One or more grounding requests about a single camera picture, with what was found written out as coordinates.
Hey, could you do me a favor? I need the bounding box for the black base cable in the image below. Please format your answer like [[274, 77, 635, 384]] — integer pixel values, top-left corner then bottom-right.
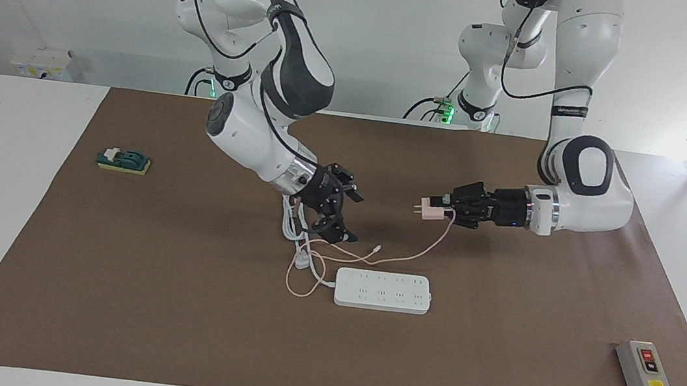
[[184, 66, 218, 99], [401, 63, 472, 128]]

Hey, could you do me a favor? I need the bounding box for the grey on-off switch box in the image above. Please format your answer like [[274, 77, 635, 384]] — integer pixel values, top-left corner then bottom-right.
[[612, 338, 677, 386]]

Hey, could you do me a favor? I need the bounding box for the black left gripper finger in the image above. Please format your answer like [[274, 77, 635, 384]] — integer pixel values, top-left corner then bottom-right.
[[448, 205, 496, 232], [447, 178, 497, 212]]

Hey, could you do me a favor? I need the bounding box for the pink charging cable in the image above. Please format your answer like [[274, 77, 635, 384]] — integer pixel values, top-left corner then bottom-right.
[[284, 191, 457, 316]]

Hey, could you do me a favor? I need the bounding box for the brown table mat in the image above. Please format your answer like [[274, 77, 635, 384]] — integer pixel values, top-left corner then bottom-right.
[[0, 72, 687, 386]]

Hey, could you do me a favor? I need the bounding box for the white power cord with plug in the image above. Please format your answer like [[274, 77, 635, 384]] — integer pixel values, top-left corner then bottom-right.
[[272, 193, 348, 289]]

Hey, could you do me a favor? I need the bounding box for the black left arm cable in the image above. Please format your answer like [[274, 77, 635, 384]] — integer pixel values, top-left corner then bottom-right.
[[490, 0, 605, 109]]

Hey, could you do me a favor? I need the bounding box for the white wall socket box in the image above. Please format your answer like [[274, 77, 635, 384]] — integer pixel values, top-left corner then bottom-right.
[[9, 44, 76, 83]]

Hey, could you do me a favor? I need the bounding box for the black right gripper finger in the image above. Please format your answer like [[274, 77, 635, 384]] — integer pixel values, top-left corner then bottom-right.
[[325, 163, 368, 204], [310, 212, 359, 247]]

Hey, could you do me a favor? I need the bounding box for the white power strip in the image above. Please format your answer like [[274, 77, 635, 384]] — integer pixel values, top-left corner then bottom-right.
[[332, 266, 435, 317]]

